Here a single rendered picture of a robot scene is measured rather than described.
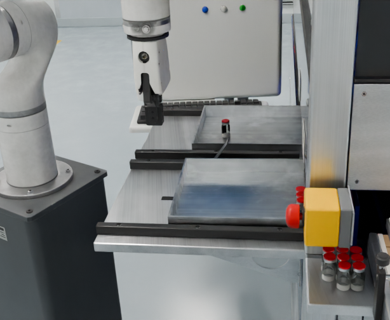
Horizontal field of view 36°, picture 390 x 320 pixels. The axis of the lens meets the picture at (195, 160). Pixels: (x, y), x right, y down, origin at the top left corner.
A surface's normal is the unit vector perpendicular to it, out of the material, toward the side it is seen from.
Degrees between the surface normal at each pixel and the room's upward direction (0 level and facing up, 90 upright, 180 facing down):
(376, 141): 90
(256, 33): 90
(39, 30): 91
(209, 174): 0
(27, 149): 90
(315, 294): 0
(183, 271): 0
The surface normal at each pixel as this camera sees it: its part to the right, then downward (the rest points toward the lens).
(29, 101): 0.67, 0.27
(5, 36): 0.84, 0.18
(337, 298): -0.05, -0.90
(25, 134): 0.34, 0.40
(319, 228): -0.13, 0.44
